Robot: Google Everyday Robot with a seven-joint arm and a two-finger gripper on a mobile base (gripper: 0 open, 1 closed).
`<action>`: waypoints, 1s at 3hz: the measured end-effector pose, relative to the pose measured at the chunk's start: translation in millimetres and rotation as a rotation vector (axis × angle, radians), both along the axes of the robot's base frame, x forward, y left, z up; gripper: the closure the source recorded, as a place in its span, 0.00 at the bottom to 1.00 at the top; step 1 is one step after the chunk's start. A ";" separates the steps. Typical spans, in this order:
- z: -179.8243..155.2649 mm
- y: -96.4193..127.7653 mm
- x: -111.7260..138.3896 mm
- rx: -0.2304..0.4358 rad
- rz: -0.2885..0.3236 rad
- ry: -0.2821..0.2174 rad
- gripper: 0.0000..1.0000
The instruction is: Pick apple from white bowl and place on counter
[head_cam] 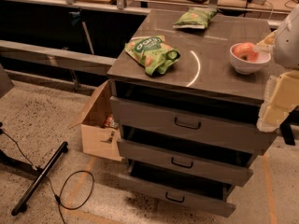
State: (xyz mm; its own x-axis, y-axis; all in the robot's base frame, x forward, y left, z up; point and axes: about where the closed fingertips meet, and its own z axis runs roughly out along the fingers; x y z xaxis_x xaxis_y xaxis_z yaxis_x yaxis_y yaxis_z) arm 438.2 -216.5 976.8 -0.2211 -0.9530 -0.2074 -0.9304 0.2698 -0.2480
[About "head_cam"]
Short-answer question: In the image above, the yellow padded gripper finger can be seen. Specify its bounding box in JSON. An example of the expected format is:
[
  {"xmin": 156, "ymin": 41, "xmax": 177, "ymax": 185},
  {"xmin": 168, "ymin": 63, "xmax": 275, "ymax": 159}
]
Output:
[{"xmin": 256, "ymin": 70, "xmax": 299, "ymax": 133}]

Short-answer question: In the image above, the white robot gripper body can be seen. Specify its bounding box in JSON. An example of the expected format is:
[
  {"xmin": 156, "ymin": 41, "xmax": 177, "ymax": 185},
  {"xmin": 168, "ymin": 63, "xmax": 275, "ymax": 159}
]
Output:
[{"xmin": 273, "ymin": 5, "xmax": 299, "ymax": 69}]

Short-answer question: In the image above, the red apple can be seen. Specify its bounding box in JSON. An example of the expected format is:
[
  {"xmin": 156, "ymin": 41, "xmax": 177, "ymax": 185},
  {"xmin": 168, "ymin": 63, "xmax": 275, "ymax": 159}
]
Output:
[{"xmin": 233, "ymin": 42, "xmax": 259, "ymax": 63}]

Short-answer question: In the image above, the white ceramic bowl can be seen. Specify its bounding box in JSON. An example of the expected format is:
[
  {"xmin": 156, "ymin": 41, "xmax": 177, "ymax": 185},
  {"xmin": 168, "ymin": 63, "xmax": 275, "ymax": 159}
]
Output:
[{"xmin": 230, "ymin": 43, "xmax": 271, "ymax": 75}]

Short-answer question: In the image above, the top grey drawer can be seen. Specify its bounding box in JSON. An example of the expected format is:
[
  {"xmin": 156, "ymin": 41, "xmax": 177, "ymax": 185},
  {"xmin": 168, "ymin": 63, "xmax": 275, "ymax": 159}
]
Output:
[{"xmin": 110, "ymin": 96, "xmax": 277, "ymax": 155}]

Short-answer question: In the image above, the grey drawer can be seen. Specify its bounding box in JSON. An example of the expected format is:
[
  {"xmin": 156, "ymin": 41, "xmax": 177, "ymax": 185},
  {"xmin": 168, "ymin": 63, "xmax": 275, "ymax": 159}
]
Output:
[
  {"xmin": 117, "ymin": 138, "xmax": 253, "ymax": 187},
  {"xmin": 110, "ymin": 96, "xmax": 277, "ymax": 155},
  {"xmin": 119, "ymin": 175, "xmax": 235, "ymax": 217}
]

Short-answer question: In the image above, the middle grey drawer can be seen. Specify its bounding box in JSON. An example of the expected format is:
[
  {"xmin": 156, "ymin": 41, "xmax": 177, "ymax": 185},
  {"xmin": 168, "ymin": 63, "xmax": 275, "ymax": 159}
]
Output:
[{"xmin": 117, "ymin": 138, "xmax": 253, "ymax": 187}]

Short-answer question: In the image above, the grey drawer cabinet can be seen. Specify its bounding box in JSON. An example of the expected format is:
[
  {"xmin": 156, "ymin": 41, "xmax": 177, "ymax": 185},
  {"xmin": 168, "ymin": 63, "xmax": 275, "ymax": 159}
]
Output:
[{"xmin": 107, "ymin": 10, "xmax": 283, "ymax": 203}]

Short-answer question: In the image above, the green chip bag back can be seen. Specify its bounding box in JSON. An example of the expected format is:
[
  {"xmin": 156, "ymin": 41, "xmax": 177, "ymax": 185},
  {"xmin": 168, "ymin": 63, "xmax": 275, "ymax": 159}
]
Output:
[{"xmin": 173, "ymin": 7, "xmax": 217, "ymax": 29}]

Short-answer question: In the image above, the green chip bag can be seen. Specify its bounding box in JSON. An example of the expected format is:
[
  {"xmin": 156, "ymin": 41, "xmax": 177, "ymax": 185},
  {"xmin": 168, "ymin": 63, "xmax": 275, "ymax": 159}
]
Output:
[
  {"xmin": 173, "ymin": 7, "xmax": 217, "ymax": 29},
  {"xmin": 124, "ymin": 35, "xmax": 180, "ymax": 76}
]

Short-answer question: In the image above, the green chip bag front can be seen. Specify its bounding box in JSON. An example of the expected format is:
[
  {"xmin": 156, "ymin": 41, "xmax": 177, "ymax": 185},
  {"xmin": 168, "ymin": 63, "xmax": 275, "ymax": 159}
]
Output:
[{"xmin": 124, "ymin": 35, "xmax": 180, "ymax": 76}]

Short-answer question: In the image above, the bottom grey drawer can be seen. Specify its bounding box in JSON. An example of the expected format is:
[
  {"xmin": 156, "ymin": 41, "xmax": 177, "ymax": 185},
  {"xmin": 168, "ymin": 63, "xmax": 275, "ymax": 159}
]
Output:
[{"xmin": 119, "ymin": 175, "xmax": 235, "ymax": 217}]

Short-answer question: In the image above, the cardboard box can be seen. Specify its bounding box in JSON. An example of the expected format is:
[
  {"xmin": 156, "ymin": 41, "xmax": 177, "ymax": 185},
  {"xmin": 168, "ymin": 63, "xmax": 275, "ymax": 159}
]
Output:
[{"xmin": 70, "ymin": 81, "xmax": 122, "ymax": 161}]

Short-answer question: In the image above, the grey metal railing beam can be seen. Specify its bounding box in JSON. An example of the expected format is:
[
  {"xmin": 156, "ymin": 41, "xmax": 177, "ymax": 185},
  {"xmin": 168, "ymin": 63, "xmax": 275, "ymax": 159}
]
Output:
[{"xmin": 0, "ymin": 40, "xmax": 116, "ymax": 76}]

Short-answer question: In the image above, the black stand leg bar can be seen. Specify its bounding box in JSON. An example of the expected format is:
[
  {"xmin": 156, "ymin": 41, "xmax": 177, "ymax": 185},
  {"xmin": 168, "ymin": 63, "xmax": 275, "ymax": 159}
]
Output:
[{"xmin": 11, "ymin": 142, "xmax": 68, "ymax": 217}]

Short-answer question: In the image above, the black floor cable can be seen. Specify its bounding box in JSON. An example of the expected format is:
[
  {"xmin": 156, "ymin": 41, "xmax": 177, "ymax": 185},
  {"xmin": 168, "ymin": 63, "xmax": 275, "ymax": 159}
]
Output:
[{"xmin": 0, "ymin": 128, "xmax": 95, "ymax": 224}]

